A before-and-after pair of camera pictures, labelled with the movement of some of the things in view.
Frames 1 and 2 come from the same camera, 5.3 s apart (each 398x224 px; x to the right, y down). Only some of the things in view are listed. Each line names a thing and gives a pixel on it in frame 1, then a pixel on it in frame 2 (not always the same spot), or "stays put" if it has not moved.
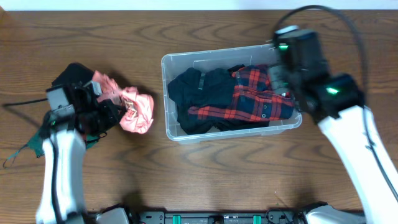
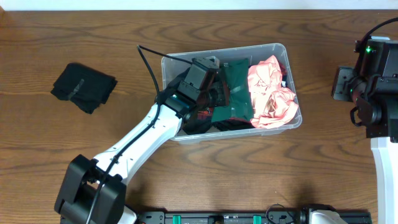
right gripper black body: x=283 y=83 -> x=339 y=83
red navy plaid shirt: x=254 y=99 -> x=208 y=113
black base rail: x=218 y=217 stays put
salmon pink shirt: x=138 y=116 -> x=272 y=103
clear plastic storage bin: x=224 y=94 stays put
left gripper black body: x=109 y=109 -> x=222 y=94
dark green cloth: x=35 y=143 -> x=240 y=95
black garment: x=189 y=124 stays put
